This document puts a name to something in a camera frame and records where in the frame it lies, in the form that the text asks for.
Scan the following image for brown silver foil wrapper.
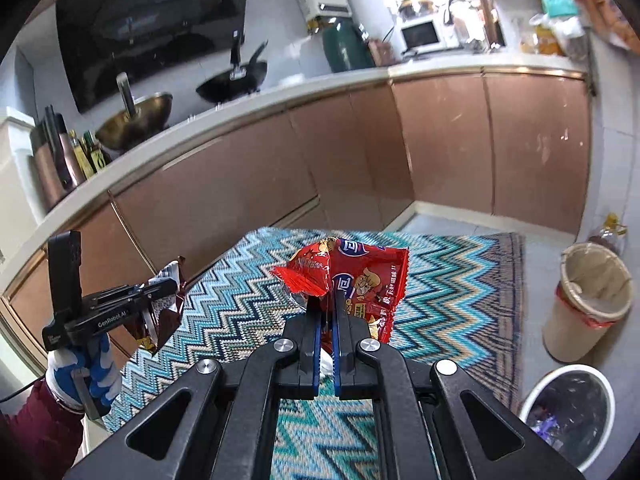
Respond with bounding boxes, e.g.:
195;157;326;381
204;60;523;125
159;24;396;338
124;256;186;356

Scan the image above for red snack bag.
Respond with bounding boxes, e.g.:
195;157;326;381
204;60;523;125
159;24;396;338
271;237;409;344

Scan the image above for maroon left sleeve forearm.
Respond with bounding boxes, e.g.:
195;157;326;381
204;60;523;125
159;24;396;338
1;379;84;479

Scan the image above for beige trash bin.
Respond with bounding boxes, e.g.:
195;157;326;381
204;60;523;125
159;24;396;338
542;242;634;363

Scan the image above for brown kitchen cabinets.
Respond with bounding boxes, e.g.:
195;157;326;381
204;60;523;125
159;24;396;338
1;60;591;366

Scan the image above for left blue white gloved hand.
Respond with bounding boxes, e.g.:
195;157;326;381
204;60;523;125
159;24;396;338
44;334;122;414

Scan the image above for zigzag patterned mat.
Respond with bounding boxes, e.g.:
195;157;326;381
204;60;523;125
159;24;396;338
103;228;524;479

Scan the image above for knife block with knives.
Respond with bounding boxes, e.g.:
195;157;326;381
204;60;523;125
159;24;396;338
29;105;86;210

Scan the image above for brass wok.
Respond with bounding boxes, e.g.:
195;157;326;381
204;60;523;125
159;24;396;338
96;73;172;152

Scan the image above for white rimmed black-lined bin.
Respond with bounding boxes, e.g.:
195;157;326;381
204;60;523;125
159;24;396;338
518;364;616;472

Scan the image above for black frying pan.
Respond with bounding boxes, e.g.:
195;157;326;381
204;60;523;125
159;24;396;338
196;30;268;105

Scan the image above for dark green appliance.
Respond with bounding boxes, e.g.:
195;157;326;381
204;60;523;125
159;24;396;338
321;18;375;73

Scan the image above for yellow oil bottle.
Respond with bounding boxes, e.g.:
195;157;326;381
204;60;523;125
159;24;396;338
588;212;627;256

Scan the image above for white microwave oven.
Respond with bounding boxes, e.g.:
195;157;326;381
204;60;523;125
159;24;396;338
400;12;460;54

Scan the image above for orange patterned hanging cloth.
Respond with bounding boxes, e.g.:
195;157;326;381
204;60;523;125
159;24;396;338
574;0;640;55

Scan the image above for black cable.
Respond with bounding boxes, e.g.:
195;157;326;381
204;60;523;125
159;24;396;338
0;372;49;406

